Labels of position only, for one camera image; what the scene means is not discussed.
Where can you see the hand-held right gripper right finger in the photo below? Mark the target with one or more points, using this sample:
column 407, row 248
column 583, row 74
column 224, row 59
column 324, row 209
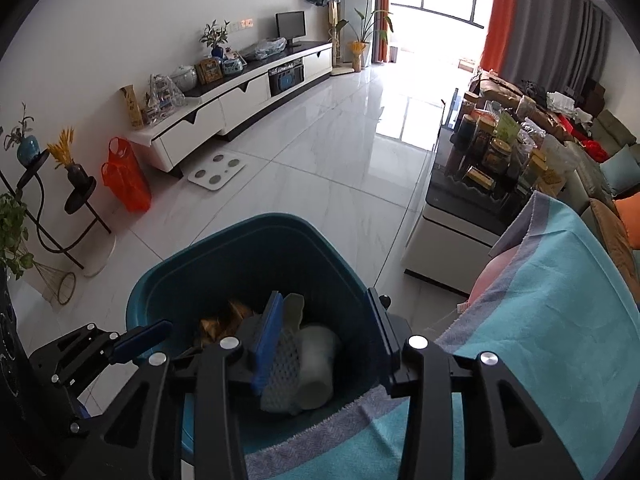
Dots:
column 387, row 340

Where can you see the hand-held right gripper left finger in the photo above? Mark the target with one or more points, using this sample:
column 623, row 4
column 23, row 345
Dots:
column 267, row 345

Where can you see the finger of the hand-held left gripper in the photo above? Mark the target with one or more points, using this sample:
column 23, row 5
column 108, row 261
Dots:
column 145, row 341
column 75, row 352

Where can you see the gold snack wrapper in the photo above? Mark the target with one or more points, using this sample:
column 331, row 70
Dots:
column 222, row 322

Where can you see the white blue-patterned paper cup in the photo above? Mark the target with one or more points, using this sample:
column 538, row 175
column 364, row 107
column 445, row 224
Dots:
column 317, row 360

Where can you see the teal plastic trash bin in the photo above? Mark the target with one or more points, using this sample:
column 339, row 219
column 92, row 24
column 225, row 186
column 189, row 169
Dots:
column 250, row 255

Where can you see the pink cloth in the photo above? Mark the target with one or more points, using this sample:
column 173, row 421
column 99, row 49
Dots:
column 492, row 275

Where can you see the coffee table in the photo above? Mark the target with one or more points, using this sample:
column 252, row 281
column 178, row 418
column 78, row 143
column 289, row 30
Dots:
column 450, row 230

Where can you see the green trailing plant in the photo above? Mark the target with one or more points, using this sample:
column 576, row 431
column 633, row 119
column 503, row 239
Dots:
column 12, row 230

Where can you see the black plant stand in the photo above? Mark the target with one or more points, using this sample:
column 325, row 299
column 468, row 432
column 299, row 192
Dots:
column 80, row 200

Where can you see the teal grey printed blanket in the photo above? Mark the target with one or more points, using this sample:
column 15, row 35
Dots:
column 540, row 320

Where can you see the red plastic bag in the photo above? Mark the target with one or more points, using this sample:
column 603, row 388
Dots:
column 127, row 180

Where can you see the white bathroom scale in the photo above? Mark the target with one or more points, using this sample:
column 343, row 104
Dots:
column 215, row 172

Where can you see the wheat stalks dark vase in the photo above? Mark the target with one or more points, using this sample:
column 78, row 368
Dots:
column 75, row 170

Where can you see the plant in teal pot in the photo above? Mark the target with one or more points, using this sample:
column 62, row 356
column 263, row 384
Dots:
column 26, row 147

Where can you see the group of food jars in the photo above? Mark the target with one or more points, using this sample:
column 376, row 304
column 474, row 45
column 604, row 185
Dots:
column 500, row 150

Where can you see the tall yellow box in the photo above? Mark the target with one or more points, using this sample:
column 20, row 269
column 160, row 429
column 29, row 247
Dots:
column 132, row 107

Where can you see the glass ship model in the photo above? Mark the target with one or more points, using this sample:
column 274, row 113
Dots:
column 162, row 100

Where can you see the white black TV cabinet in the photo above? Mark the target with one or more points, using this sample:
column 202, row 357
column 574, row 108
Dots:
column 240, row 100

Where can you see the green sofa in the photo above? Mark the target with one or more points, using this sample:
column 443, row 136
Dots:
column 590, row 180

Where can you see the white ceramic jar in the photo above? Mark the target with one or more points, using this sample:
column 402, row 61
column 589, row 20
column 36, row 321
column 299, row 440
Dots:
column 184, row 79

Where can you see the orange cushion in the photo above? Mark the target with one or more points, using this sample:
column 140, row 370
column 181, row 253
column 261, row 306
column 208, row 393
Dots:
column 631, row 220

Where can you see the blue white porcelain bowl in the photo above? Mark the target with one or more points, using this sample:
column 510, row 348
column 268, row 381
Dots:
column 234, row 66

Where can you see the small waste can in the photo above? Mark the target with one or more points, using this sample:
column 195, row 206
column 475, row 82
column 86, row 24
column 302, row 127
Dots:
column 394, row 54

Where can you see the pile of clothes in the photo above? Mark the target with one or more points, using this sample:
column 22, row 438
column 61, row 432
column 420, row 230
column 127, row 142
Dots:
column 565, row 110

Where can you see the tall leafy plant yellow pot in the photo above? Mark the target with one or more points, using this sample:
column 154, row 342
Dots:
column 360, row 50

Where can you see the blue-grey cushion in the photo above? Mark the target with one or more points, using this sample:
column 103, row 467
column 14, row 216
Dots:
column 622, row 167

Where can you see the clear plastic bag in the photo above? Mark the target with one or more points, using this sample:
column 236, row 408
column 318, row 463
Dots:
column 270, row 49

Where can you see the small plant blue vase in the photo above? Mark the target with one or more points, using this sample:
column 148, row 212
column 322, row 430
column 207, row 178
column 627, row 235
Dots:
column 216, row 42

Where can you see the black monitor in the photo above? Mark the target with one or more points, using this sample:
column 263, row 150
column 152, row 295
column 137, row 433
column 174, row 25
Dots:
column 291, row 27

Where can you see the white standing air conditioner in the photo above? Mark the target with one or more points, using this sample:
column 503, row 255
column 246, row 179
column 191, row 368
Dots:
column 352, row 20

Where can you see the orange and grey curtain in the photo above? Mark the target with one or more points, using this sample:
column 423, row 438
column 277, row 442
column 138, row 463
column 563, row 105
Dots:
column 545, row 30

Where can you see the picture frame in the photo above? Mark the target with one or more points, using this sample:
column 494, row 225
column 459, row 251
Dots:
column 209, row 71

